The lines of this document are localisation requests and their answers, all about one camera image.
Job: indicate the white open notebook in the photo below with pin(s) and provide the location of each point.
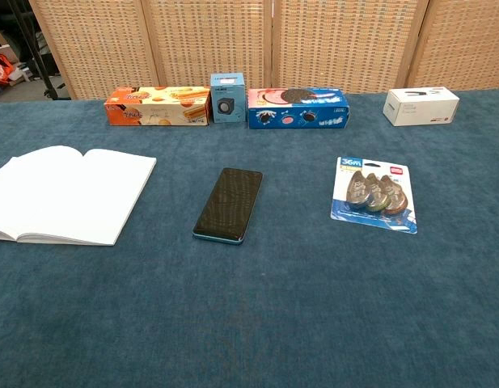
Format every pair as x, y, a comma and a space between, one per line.
67, 194

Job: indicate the black smartphone with teal case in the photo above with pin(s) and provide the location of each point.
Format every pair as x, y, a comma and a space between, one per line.
229, 204

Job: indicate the blue table cloth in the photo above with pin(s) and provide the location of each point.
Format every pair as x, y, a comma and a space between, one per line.
249, 291

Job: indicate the blue sandwich cookie box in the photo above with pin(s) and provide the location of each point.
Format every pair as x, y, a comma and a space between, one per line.
297, 109

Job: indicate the light blue speaker box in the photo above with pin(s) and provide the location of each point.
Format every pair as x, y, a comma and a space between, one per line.
228, 97

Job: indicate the correction tape blister pack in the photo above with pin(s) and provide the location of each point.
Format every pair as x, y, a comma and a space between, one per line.
374, 194

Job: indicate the orange biscuit box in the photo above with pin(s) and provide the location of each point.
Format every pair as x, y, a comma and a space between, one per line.
156, 107

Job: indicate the woven wooden folding screen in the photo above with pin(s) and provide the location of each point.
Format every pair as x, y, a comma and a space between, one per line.
249, 40

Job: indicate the white stapler box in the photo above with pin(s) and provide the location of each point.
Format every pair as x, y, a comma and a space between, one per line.
421, 106

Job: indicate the black tripod stand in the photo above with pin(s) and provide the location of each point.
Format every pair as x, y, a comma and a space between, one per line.
35, 48

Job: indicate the orange bag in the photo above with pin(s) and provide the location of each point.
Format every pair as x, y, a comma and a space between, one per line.
0, 69

